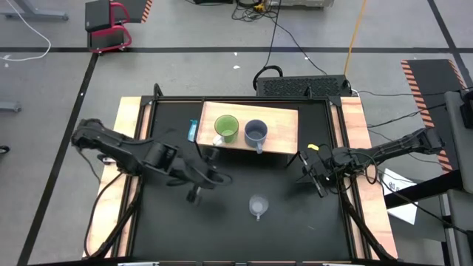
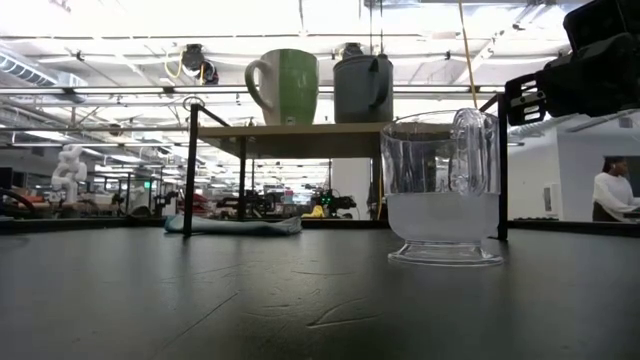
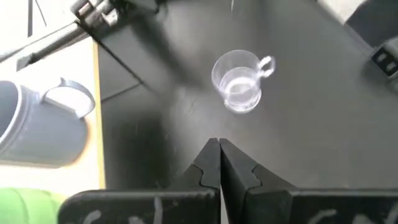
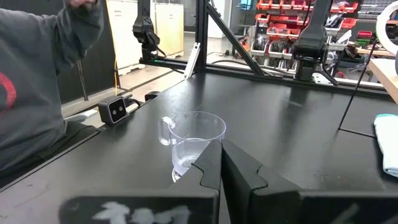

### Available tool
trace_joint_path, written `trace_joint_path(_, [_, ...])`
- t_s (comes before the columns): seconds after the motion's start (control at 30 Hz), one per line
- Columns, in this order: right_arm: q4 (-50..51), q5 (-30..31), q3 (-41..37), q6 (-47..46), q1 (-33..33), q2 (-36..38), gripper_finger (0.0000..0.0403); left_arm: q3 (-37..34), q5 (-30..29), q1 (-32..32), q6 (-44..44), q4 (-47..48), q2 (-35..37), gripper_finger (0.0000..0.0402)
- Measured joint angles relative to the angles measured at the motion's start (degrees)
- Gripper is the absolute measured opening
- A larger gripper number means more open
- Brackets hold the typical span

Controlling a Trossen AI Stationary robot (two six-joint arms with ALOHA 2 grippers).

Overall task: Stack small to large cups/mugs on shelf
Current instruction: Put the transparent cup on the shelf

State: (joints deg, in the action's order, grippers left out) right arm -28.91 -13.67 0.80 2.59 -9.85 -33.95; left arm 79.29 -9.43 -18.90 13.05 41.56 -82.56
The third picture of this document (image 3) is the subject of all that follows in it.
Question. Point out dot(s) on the grey mug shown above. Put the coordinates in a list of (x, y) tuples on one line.
[(46, 137)]

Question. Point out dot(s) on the black table mat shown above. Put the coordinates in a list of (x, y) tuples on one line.
[(311, 124)]

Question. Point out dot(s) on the wooden shelf with black legs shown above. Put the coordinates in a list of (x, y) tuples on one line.
[(94, 155)]

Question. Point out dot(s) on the black table-level camera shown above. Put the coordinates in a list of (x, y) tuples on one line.
[(384, 67)]

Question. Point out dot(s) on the clear glass cup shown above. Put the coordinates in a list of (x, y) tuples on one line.
[(239, 90)]

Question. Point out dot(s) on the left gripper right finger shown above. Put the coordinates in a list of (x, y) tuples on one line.
[(239, 180)]

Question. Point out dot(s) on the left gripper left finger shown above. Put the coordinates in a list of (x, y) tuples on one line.
[(206, 174)]

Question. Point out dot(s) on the green and white mug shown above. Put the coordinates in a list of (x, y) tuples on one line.
[(25, 207)]

